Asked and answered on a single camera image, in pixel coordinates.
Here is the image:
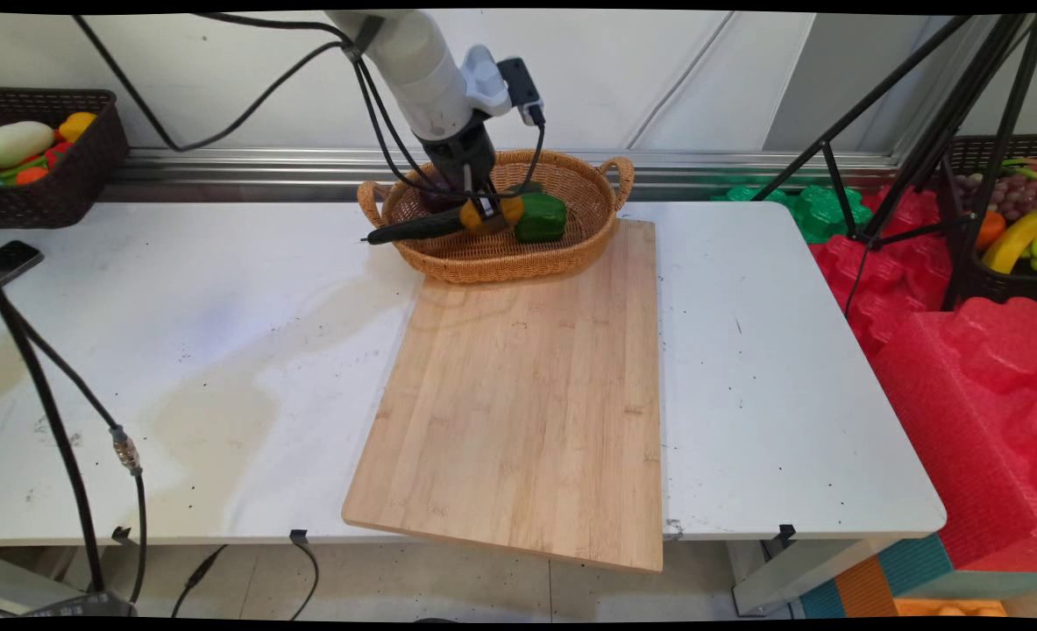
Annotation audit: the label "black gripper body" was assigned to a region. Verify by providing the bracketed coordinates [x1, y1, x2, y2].
[420, 118, 500, 201]

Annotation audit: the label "brown toy potato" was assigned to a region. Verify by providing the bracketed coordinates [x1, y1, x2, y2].
[458, 195, 526, 235]

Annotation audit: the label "dark purple toy vegetable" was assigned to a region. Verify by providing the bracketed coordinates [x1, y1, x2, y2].
[416, 179, 459, 214]

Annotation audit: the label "green toy bell pepper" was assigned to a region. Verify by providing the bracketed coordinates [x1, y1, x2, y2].
[513, 191, 569, 245]

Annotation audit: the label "dark green toy cucumber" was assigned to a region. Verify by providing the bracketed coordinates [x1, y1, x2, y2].
[359, 209, 468, 245]

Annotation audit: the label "wooden cutting board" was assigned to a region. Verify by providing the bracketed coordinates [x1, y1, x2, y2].
[341, 217, 664, 575]

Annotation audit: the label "green foam mat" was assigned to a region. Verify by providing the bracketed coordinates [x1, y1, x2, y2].
[713, 182, 875, 245]

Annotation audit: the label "yellow toy pepper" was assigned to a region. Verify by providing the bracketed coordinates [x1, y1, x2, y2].
[57, 111, 98, 144]

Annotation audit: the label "dark brown plastic basket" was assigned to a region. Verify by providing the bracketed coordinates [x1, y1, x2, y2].
[0, 88, 130, 232]

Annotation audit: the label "small red foam mat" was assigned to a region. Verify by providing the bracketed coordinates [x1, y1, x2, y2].
[809, 186, 955, 356]

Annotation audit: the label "white toy radish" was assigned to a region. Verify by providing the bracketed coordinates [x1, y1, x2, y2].
[0, 120, 57, 171]

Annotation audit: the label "green toy vegetable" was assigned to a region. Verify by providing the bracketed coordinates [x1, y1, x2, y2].
[0, 156, 49, 188]

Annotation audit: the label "black smartphone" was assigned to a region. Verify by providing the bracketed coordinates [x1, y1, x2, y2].
[0, 239, 46, 298]

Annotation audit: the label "white table leg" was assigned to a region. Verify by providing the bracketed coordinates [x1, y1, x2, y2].
[732, 536, 903, 616]

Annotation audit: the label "dark basket of toy fruit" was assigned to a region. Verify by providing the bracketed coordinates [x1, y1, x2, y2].
[935, 133, 1037, 308]

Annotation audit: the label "orange toy fruit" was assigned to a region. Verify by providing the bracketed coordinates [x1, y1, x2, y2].
[974, 209, 1008, 253]

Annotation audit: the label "large red foam mat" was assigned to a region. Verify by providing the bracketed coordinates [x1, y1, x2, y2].
[869, 296, 1037, 572]

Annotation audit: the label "yellow toy banana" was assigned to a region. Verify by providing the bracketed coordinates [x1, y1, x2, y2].
[980, 207, 1037, 275]

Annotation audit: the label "purple toy grapes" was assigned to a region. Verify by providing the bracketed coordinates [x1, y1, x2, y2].
[955, 170, 1037, 222]

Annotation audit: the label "blue and orange foam mat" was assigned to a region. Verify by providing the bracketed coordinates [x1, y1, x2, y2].
[797, 533, 1037, 620]

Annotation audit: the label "black device base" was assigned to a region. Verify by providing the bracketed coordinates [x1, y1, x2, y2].
[17, 588, 139, 620]

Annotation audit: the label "woven wicker basket with handles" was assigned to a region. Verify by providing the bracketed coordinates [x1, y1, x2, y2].
[357, 149, 636, 285]

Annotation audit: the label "black camera USB cable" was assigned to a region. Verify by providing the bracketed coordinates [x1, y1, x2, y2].
[496, 110, 547, 195]

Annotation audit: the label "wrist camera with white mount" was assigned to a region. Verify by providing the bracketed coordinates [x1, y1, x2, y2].
[458, 44, 547, 128]

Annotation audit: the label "aluminium wall rail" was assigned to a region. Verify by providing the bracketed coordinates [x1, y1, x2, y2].
[97, 146, 903, 204]

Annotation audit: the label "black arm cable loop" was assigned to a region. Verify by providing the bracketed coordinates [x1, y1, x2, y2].
[73, 12, 363, 154]

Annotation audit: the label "thin black hanging cable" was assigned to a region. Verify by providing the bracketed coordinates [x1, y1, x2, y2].
[288, 529, 321, 620]

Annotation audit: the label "black cable with metal connector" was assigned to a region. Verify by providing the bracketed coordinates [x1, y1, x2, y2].
[0, 289, 149, 606]

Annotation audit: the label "black camera tripod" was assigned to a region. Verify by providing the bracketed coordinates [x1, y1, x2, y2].
[750, 12, 1037, 318]

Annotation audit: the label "black cable with plug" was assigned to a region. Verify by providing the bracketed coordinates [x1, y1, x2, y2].
[170, 543, 231, 620]

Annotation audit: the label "thick black cable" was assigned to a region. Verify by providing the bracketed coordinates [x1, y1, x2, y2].
[0, 259, 107, 599]

